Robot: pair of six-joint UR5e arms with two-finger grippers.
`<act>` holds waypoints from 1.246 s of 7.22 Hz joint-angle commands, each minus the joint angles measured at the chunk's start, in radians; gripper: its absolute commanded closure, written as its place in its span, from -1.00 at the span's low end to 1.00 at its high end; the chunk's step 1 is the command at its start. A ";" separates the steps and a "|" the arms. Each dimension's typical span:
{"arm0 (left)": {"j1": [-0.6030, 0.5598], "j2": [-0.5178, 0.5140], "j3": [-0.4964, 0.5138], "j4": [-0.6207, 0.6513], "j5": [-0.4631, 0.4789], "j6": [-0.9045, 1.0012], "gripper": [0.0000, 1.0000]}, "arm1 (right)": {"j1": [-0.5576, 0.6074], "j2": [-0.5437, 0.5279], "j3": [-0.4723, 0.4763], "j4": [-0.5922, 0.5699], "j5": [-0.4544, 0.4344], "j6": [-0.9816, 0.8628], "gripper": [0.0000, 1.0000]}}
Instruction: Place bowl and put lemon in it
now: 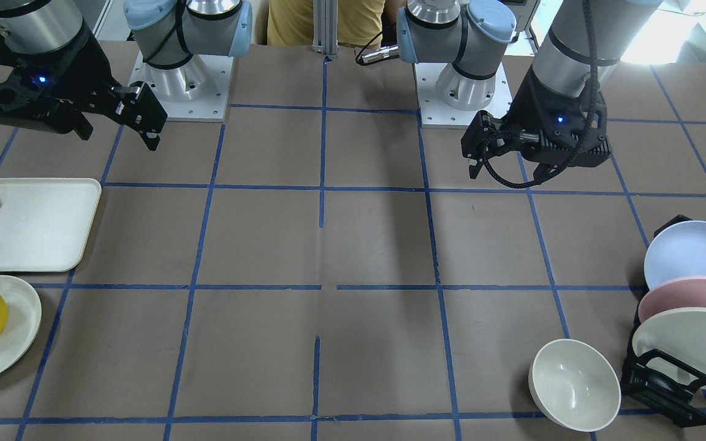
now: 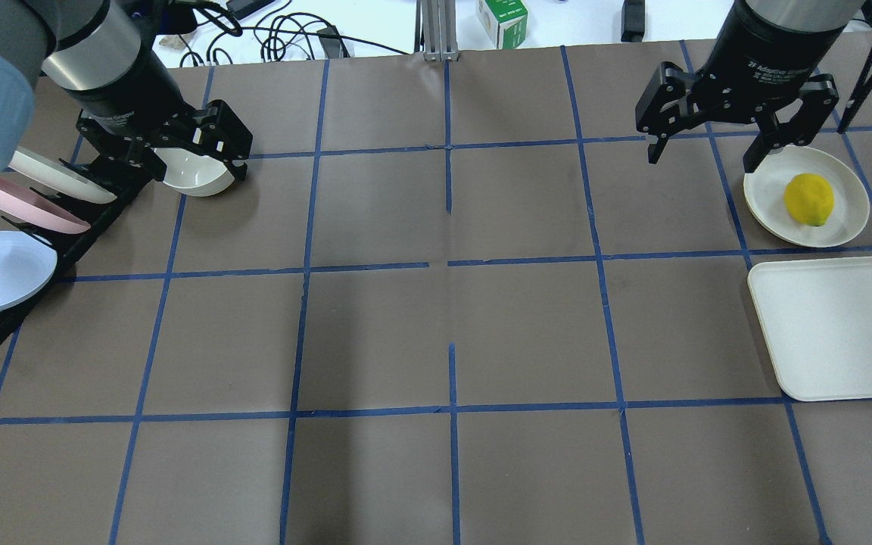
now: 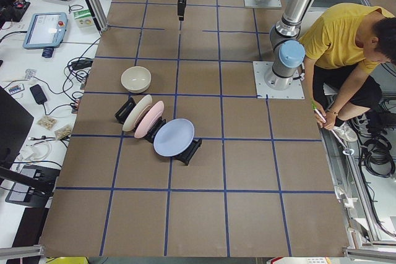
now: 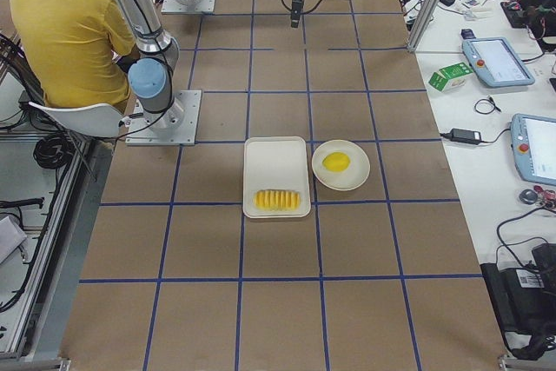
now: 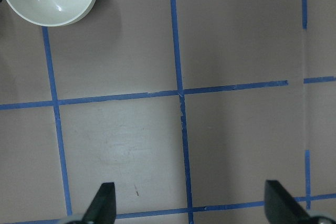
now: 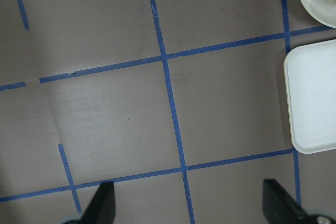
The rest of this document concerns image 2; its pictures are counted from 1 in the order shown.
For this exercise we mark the yellow lemon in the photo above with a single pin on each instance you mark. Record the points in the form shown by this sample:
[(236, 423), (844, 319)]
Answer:
[(809, 199)]

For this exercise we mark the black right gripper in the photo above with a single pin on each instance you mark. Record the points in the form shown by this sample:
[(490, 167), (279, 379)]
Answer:
[(773, 53)]

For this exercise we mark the pink plate in rack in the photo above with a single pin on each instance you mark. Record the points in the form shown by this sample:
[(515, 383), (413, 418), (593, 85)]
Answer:
[(28, 206)]

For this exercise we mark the cream ceramic bowl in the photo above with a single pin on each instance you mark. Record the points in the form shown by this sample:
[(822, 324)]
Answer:
[(194, 175)]

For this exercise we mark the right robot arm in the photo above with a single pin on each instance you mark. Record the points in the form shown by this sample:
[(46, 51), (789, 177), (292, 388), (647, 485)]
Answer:
[(760, 71)]

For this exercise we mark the cream plate in rack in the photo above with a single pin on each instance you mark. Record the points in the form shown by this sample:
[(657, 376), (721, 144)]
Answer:
[(58, 177)]

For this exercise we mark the black power adapter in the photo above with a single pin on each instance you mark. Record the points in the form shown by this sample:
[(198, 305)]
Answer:
[(633, 20)]

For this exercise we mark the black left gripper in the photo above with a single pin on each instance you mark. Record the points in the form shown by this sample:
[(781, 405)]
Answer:
[(127, 94)]

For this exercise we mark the cream rectangular tray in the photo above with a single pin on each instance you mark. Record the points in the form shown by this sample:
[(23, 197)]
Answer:
[(816, 318)]

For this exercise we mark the cream round plate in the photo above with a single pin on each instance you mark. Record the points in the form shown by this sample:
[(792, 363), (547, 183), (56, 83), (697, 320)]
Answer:
[(764, 191)]

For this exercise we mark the aluminium frame post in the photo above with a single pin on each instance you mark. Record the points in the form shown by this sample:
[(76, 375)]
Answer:
[(435, 30)]

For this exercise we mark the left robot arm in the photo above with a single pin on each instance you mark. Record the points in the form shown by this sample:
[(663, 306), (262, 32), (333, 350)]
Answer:
[(100, 54)]

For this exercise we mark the green and white box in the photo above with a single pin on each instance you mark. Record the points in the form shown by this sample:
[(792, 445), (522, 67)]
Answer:
[(506, 22)]

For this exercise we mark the black dish rack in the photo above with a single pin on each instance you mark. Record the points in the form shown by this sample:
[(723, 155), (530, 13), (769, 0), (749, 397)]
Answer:
[(123, 167)]

